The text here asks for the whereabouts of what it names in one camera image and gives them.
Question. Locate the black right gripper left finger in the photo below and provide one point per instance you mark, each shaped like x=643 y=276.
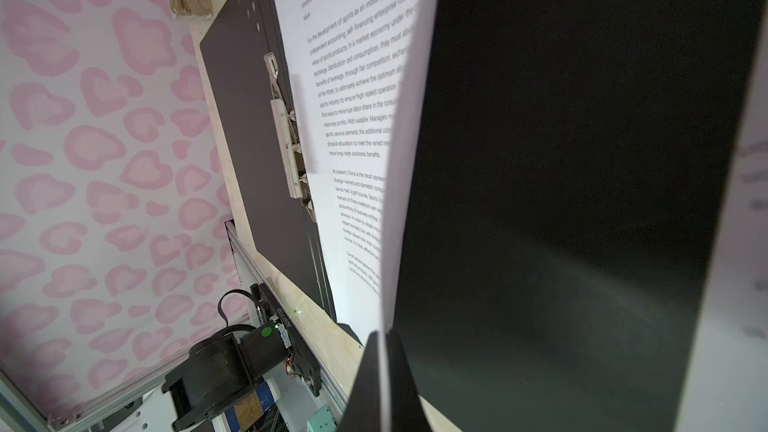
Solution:
x=362 y=413

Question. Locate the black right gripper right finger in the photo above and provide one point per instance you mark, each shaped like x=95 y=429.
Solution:
x=406 y=411

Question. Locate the grey and black file folder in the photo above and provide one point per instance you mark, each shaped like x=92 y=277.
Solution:
x=571 y=167

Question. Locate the printed paper sheet corner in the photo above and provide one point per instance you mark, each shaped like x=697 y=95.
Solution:
x=357 y=70

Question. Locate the printed paper sheet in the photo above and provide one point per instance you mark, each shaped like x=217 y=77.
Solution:
x=726 y=382

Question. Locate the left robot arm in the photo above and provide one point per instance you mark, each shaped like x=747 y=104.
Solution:
x=221 y=370

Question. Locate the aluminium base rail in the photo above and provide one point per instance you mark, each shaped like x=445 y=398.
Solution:
x=331 y=394

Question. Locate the aluminium diagonal frame bar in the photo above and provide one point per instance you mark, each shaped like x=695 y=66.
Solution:
x=156 y=413

